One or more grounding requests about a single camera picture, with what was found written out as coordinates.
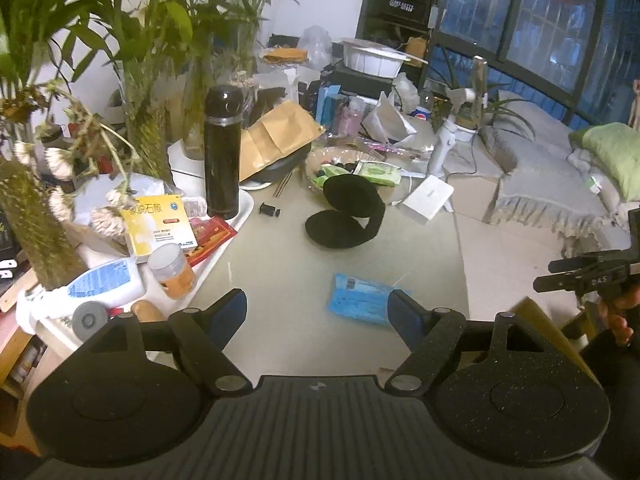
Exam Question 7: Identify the white handheld fan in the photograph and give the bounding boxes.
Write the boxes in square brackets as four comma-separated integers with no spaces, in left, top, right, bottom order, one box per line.
[427,87,488,178]

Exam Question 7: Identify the cola bottle blue label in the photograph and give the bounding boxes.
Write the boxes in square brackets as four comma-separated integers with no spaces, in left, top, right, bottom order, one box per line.
[415,90,436,123]

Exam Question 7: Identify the orange jar white lid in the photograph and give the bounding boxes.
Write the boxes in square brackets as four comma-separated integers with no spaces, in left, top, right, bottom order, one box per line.
[148,242,197,301]

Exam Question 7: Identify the blue plastic packet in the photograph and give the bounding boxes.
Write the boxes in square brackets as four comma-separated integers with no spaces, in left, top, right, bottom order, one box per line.
[326,273,411,328]

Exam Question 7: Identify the wooden side table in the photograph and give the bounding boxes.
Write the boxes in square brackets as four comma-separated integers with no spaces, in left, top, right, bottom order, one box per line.
[0,270,46,441]

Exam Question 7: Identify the brown paper envelope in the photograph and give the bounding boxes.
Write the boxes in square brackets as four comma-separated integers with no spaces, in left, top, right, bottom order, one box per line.
[239,100,326,183]

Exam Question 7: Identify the white router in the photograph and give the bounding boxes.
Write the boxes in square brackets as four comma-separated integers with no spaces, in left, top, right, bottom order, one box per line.
[402,176,455,226]

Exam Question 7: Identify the glass vase with bamboo stalks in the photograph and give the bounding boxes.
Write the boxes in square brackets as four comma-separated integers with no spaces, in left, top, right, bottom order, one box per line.
[65,0,201,186]
[170,0,281,161]
[0,0,146,291]

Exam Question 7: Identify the black flat box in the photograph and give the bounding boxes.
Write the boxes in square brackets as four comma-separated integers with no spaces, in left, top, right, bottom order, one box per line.
[325,67,401,98]

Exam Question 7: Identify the pink pump bottle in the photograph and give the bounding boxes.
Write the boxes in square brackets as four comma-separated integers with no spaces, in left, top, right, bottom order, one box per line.
[340,97,363,136]

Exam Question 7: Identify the person's right forearm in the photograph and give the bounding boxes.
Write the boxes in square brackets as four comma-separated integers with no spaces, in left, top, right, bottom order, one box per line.
[580,327,640,461]

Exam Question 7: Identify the grey fringed bed cover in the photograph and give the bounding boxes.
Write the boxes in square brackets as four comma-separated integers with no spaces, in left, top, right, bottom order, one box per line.
[480,90,640,261]

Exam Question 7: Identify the yellow folded cloth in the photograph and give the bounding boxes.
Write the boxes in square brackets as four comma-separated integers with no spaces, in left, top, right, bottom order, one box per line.
[262,46,308,66]

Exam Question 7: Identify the clear plastic bag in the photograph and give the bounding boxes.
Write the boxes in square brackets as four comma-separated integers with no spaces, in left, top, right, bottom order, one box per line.
[298,25,333,68]

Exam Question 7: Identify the white plastic bag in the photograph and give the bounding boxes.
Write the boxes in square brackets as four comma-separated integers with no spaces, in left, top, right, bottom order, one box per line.
[75,172,168,221]

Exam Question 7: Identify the black round hat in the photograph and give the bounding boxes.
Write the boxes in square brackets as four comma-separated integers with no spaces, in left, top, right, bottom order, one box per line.
[305,175,387,251]

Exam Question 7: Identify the green wet wipes pack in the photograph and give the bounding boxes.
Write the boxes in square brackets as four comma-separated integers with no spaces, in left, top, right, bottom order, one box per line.
[311,162,346,188]
[356,161,402,186]

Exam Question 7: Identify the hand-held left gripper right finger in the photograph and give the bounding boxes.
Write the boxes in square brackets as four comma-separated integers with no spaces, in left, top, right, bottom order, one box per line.
[385,289,543,398]

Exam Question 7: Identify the white plastic tray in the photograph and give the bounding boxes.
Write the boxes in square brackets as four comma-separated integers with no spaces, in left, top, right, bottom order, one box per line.
[37,192,256,361]

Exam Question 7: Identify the aloe plant white pot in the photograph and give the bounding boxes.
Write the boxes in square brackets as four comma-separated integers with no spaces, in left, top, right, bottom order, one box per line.
[450,97,537,145]

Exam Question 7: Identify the white blue lotion bottle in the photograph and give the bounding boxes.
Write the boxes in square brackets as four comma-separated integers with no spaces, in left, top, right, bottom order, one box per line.
[15,259,147,333]

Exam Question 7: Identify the white crumpled bag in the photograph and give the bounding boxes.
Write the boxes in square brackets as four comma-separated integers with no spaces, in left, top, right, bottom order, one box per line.
[362,91,418,143]

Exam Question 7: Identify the white food container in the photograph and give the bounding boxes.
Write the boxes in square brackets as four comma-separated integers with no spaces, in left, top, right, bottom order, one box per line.
[341,37,416,78]

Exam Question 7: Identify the yellow medicine box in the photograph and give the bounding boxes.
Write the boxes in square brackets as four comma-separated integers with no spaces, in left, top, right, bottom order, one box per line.
[122,194,199,263]

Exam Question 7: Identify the person's right hand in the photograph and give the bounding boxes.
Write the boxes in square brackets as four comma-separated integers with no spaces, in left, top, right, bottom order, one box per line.
[597,285,640,347]

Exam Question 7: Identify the pair of chopsticks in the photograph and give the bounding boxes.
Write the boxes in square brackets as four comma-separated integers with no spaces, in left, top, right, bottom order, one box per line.
[272,170,296,198]

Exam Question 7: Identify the slim metal stand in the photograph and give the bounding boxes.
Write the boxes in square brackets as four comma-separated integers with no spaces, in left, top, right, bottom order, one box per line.
[472,57,488,126]

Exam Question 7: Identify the black shelving unit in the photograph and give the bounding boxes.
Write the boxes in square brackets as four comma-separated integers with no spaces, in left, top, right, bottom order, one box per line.
[357,0,451,61]

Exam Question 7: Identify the red snack packet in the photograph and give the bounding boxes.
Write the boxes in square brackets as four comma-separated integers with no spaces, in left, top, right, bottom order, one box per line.
[185,216,238,267]

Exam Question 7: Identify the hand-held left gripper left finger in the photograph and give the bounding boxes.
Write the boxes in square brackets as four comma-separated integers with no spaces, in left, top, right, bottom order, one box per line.
[102,287,253,398]

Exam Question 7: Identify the black carton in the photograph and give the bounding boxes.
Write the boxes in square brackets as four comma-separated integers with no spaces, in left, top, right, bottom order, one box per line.
[297,80,321,113]

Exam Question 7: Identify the dark glass window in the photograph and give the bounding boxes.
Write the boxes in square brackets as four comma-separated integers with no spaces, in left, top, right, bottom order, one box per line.
[425,0,640,133]

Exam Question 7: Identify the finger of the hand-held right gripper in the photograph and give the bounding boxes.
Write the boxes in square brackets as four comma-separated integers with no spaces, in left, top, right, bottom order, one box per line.
[548,249,632,273]
[533,265,631,295]

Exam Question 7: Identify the green pillow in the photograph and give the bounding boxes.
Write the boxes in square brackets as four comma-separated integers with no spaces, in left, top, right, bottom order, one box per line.
[570,122,640,201]

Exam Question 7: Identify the blue carton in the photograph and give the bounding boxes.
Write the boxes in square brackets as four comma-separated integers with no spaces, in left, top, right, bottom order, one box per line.
[317,85,346,128]

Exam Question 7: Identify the gold black plant pot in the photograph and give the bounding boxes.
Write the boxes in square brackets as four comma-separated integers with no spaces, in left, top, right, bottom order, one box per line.
[431,97,453,133]

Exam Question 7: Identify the black thermos bottle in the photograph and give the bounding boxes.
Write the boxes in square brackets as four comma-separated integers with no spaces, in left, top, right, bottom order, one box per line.
[203,85,246,221]

